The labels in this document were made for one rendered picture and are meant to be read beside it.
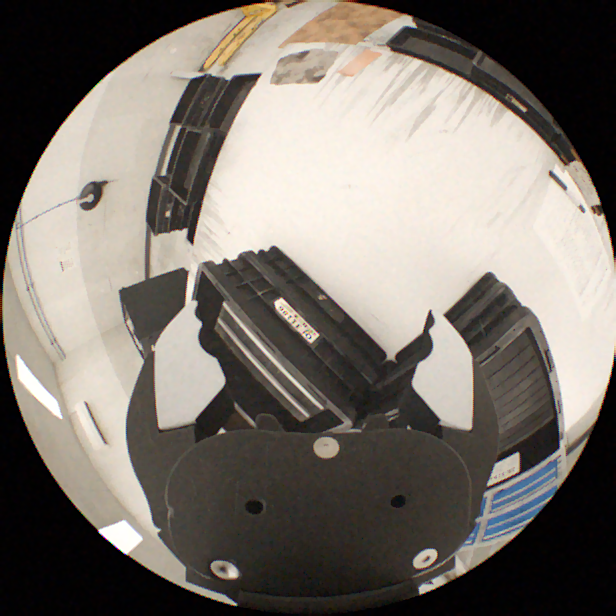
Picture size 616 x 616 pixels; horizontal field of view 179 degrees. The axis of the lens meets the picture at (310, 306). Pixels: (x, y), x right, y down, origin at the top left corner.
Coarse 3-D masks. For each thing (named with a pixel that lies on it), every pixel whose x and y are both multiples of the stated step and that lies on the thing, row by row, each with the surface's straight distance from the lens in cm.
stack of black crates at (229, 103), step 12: (228, 84) 143; (240, 84) 148; (252, 84) 141; (228, 96) 144; (240, 96) 143; (216, 108) 142; (228, 108) 146; (240, 108) 137; (216, 120) 143; (228, 120) 141; (228, 132) 117
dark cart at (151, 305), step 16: (176, 272) 229; (128, 288) 215; (144, 288) 212; (160, 288) 211; (176, 288) 211; (128, 304) 200; (144, 304) 198; (160, 304) 197; (176, 304) 197; (144, 320) 186; (160, 320) 185; (144, 336) 177; (144, 352) 190
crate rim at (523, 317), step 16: (512, 320) 26; (528, 320) 26; (496, 336) 26; (512, 336) 26; (544, 336) 28; (480, 352) 26; (496, 352) 26; (544, 352) 32; (560, 400) 39; (368, 416) 36; (560, 416) 43; (560, 432) 48; (560, 448) 56; (512, 480) 58
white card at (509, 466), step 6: (510, 456) 60; (516, 456) 60; (498, 462) 61; (504, 462) 60; (510, 462) 60; (516, 462) 59; (498, 468) 60; (504, 468) 59; (510, 468) 59; (516, 468) 58; (492, 474) 60; (498, 474) 59; (504, 474) 59; (510, 474) 58; (492, 480) 59; (498, 480) 59
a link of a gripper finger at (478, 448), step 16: (480, 368) 10; (480, 384) 9; (480, 400) 9; (480, 416) 8; (496, 416) 9; (432, 432) 8; (448, 432) 7; (464, 432) 8; (480, 432) 8; (496, 432) 8; (464, 448) 7; (480, 448) 8; (496, 448) 8; (480, 464) 7; (480, 480) 7; (480, 496) 7; (480, 512) 7
